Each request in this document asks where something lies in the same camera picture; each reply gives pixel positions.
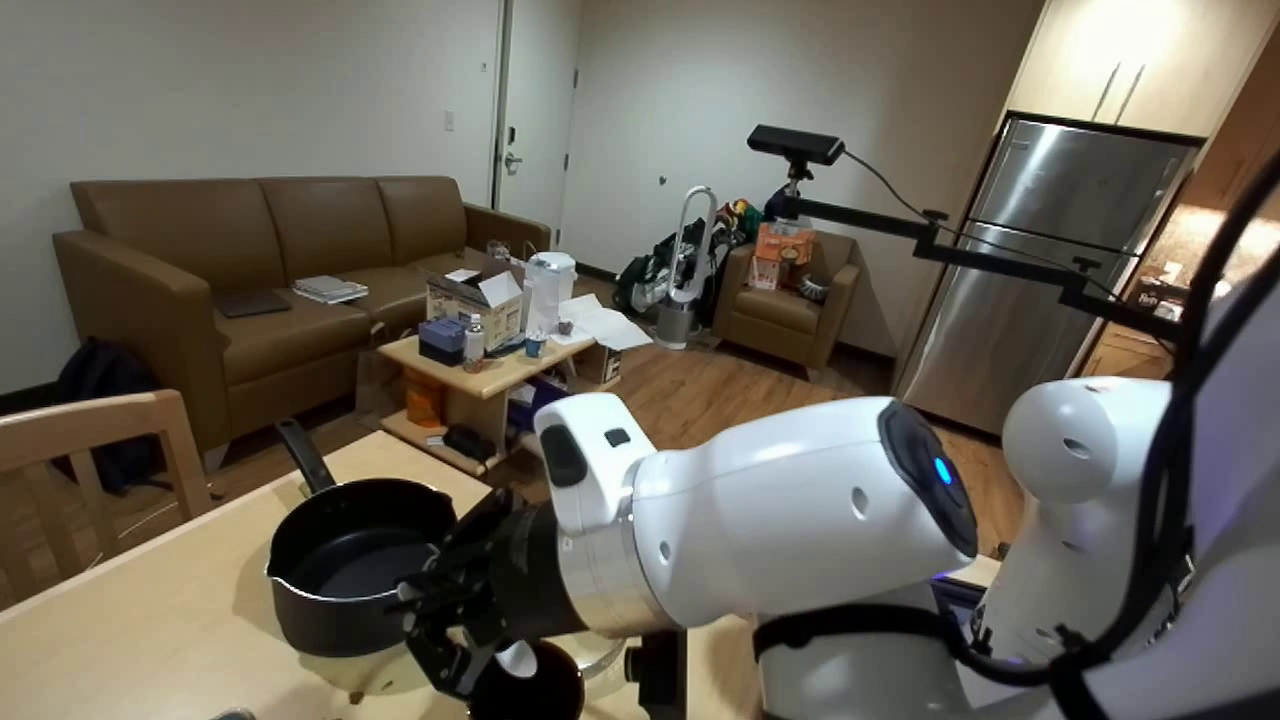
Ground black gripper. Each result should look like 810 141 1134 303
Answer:
387 487 587 702

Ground white plastic spoon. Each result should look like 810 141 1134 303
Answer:
491 635 544 684

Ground brown glazed mug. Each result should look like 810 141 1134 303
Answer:
464 635 590 720

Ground black pouch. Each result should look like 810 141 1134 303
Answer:
439 420 498 463

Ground orange container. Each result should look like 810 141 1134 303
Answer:
401 373 450 431

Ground blue container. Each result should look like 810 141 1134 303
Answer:
508 378 573 431

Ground wooden coffee table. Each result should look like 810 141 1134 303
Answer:
376 323 604 478

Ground small blue box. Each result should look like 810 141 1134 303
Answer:
414 313 470 370

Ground open cardboard box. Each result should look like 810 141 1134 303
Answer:
425 260 532 360

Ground white paper sheets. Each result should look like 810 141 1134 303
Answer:
557 294 655 358

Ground white electric kettle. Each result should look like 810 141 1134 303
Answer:
520 247 581 341

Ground white book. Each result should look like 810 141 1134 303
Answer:
287 271 371 313

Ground dark flat tablet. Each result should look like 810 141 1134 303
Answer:
213 287 296 323

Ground black green duffel bag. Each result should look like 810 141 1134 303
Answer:
608 195 763 323

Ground light wooden slat-back chair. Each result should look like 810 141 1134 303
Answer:
0 390 214 611

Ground dark backpack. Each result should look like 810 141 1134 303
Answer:
35 336 171 501

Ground brown sofa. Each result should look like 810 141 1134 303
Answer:
50 171 557 455

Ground brown armchair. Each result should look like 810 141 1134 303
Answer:
708 228 868 381

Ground white bladeless fan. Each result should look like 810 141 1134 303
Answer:
661 180 722 353

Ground orange snack package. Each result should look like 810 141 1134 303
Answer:
745 216 820 297

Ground white door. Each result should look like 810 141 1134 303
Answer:
491 0 581 244

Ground stainless steel refrigerator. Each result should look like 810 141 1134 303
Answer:
886 109 1210 442

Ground black saucepan with handle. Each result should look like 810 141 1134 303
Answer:
263 416 464 662

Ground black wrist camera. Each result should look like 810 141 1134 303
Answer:
625 632 691 720

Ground black camera on boom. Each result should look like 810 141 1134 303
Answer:
739 122 851 171

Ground wooden wall cabinets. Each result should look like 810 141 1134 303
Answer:
1001 0 1280 146

